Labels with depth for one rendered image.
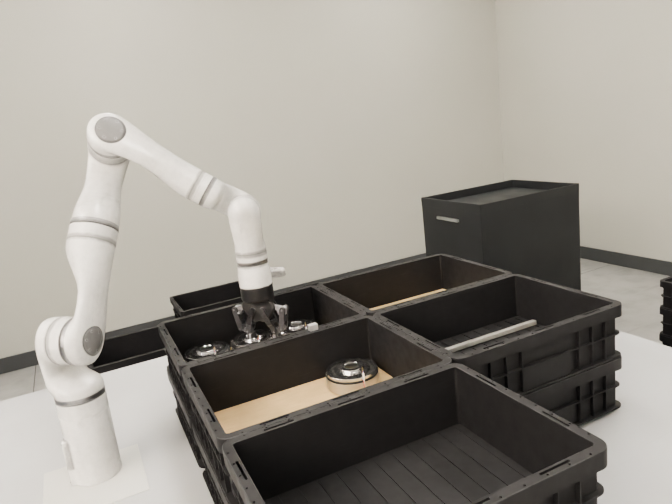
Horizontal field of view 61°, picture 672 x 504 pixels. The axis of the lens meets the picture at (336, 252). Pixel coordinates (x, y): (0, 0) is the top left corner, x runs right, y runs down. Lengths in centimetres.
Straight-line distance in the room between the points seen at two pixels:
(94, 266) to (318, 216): 341
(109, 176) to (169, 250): 289
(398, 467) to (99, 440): 61
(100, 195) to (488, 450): 87
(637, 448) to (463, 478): 43
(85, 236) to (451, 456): 78
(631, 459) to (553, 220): 182
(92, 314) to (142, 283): 302
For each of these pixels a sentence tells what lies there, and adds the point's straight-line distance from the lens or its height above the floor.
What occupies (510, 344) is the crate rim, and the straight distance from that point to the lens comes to 103.
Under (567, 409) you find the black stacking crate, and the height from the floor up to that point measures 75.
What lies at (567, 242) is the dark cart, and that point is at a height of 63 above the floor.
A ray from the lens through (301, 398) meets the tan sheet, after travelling 111.
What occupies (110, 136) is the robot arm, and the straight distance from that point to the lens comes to 125.
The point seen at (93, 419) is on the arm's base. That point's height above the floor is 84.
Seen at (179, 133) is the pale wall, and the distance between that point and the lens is 413.
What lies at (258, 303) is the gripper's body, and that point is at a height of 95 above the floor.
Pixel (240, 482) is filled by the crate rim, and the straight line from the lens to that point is 74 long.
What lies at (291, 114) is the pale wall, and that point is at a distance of 437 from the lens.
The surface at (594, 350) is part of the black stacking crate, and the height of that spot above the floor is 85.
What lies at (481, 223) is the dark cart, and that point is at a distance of 256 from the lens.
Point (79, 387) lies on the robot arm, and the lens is 120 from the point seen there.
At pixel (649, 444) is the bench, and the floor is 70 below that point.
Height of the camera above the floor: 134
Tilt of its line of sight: 13 degrees down
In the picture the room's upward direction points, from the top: 7 degrees counter-clockwise
